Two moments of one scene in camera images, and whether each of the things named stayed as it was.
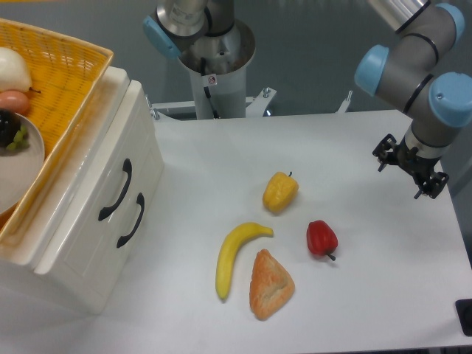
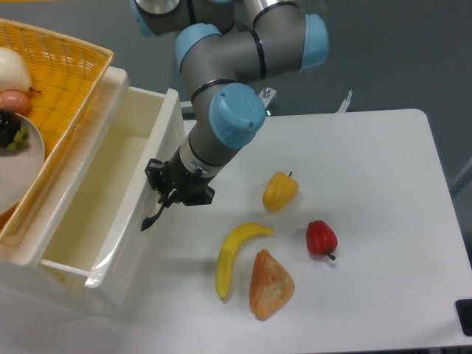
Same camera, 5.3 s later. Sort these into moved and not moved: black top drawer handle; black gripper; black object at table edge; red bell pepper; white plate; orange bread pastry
Moved: black gripper; black top drawer handle
Not moved: black object at table edge; red bell pepper; orange bread pastry; white plate
